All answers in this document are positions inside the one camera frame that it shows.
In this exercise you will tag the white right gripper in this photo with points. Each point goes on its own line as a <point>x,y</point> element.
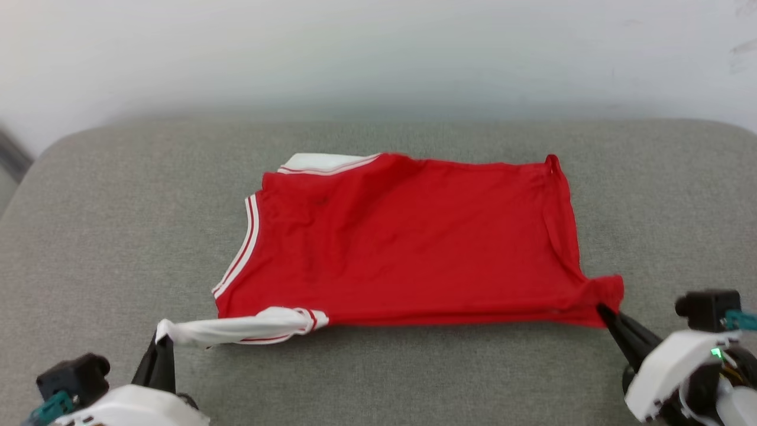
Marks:
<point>668,373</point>

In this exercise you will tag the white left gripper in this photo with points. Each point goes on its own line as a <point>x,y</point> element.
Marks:
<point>136,408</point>

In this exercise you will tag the red and white garment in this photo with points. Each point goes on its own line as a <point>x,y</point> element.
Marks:
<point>414,236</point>

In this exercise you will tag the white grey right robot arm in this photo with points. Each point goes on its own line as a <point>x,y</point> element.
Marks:
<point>739,402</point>

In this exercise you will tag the grey fabric sofa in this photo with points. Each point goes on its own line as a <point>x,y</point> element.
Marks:
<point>414,384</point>

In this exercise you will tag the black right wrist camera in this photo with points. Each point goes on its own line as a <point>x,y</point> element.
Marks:
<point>707,310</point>

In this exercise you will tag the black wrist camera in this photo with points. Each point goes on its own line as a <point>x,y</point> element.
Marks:
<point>71,378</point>
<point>707,310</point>

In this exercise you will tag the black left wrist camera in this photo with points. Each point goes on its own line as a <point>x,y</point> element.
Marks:
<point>71,378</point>

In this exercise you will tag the dark wall baseboard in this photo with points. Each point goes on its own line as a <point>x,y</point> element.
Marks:
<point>12,157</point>

